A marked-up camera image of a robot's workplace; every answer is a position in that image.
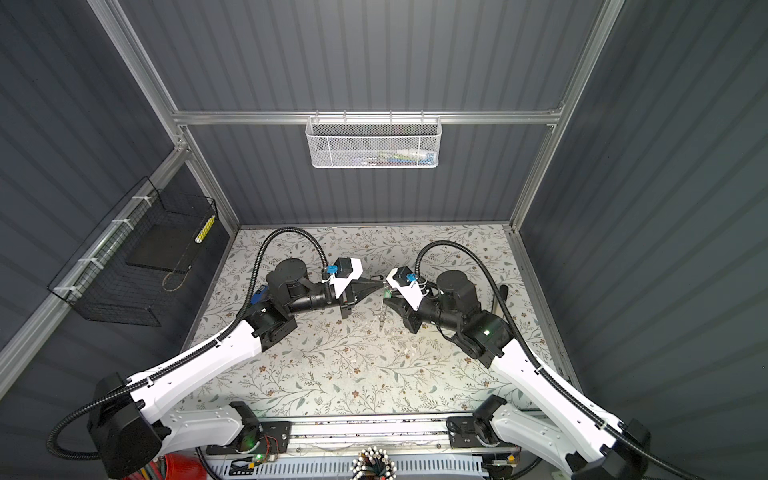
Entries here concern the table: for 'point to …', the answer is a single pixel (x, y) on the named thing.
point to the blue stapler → (257, 297)
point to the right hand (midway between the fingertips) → (392, 298)
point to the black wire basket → (132, 269)
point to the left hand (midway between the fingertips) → (383, 281)
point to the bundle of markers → (373, 463)
